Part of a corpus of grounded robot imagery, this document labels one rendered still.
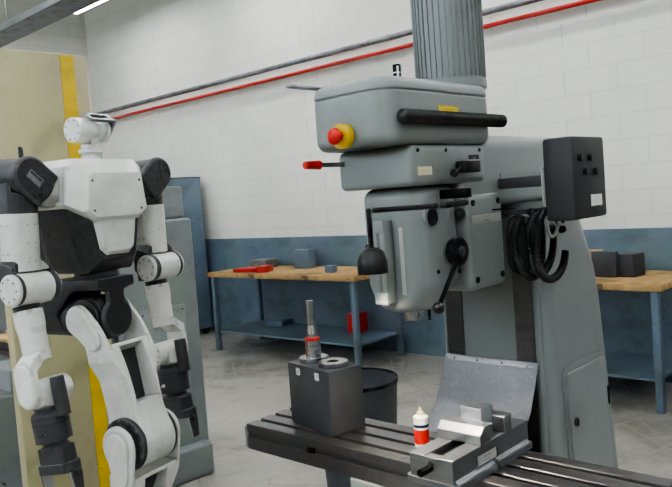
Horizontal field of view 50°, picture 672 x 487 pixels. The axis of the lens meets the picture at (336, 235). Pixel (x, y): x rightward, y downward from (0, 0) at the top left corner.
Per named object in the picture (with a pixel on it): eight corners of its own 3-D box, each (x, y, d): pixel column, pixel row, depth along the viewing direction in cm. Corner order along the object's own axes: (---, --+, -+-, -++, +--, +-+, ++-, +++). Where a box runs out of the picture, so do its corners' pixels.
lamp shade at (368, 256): (356, 275, 165) (354, 249, 165) (359, 272, 172) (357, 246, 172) (387, 274, 164) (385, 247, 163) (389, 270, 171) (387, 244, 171)
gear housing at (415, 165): (414, 185, 171) (411, 143, 170) (338, 192, 187) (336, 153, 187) (487, 181, 195) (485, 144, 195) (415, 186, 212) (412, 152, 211)
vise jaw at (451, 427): (480, 446, 169) (479, 429, 169) (437, 437, 178) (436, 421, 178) (493, 438, 174) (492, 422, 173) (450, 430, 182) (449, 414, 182)
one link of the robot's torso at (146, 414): (109, 480, 190) (53, 315, 195) (157, 457, 205) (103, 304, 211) (147, 468, 182) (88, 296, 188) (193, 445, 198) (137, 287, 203)
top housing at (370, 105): (389, 143, 163) (384, 71, 162) (307, 154, 180) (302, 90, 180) (495, 143, 197) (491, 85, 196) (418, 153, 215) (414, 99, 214)
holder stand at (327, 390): (332, 437, 204) (327, 368, 203) (291, 421, 222) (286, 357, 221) (366, 427, 211) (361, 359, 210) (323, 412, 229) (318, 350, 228)
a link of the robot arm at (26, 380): (19, 412, 174) (7, 357, 175) (50, 402, 182) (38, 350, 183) (36, 409, 171) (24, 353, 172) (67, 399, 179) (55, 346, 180)
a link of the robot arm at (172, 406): (153, 421, 216) (146, 381, 216) (176, 411, 224) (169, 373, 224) (182, 420, 209) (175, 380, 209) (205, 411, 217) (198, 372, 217)
